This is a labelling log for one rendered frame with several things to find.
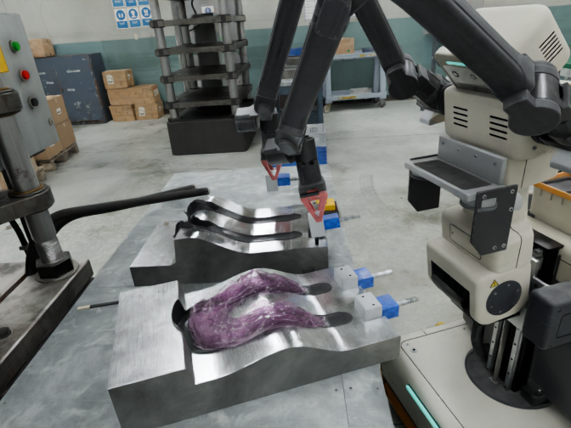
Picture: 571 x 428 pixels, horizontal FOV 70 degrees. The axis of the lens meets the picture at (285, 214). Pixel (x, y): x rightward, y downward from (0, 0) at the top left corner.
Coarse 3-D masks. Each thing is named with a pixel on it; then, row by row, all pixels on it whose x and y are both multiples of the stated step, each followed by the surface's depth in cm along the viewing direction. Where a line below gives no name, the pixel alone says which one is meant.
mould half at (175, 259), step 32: (160, 224) 124; (224, 224) 109; (256, 224) 114; (288, 224) 112; (160, 256) 106; (192, 256) 101; (224, 256) 101; (256, 256) 101; (288, 256) 101; (320, 256) 101
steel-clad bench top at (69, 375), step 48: (240, 192) 159; (288, 192) 156; (144, 240) 128; (336, 240) 120; (96, 288) 106; (192, 288) 103; (96, 336) 89; (48, 384) 78; (96, 384) 77; (336, 384) 73
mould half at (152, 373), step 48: (144, 288) 85; (336, 288) 90; (144, 336) 72; (288, 336) 71; (336, 336) 76; (384, 336) 75; (144, 384) 63; (192, 384) 66; (240, 384) 69; (288, 384) 72
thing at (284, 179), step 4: (272, 172) 129; (268, 176) 127; (280, 176) 129; (284, 176) 129; (288, 176) 129; (268, 180) 128; (272, 180) 128; (276, 180) 128; (280, 180) 128; (284, 180) 128; (288, 180) 128; (292, 180) 130; (268, 184) 128; (272, 184) 128; (276, 184) 128; (280, 184) 129; (284, 184) 129; (288, 184) 129; (268, 188) 129; (272, 188) 129; (276, 188) 129
